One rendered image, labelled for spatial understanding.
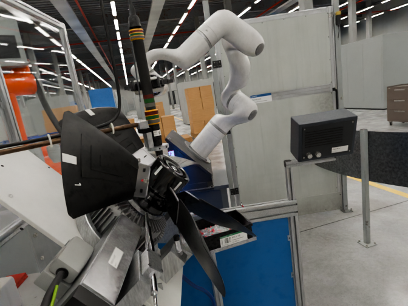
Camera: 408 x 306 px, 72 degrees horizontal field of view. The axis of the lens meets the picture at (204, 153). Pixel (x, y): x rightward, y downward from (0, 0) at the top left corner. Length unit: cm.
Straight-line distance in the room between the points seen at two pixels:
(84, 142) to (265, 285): 125
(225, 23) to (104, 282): 96
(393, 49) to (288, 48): 800
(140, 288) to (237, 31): 98
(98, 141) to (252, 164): 229
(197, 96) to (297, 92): 641
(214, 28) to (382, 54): 942
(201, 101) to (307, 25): 648
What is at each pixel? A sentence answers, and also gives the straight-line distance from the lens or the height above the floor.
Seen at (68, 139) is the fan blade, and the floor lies 138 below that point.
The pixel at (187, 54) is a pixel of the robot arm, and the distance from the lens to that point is 114.
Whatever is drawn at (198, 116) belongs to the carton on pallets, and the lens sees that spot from 907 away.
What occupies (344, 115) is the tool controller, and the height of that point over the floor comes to 123.
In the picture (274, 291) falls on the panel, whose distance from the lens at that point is 167.
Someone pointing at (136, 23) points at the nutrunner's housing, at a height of 165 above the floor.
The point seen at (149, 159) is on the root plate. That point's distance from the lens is 88.
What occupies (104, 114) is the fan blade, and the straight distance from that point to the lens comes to 99.
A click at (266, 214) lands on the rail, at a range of 141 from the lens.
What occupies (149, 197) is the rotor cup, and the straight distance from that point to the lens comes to 83.
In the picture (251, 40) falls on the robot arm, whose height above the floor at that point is 160.
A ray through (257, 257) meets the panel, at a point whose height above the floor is 58.
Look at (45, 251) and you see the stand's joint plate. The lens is 93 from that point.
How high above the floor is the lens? 143
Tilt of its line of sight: 12 degrees down
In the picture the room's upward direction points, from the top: 9 degrees counter-clockwise
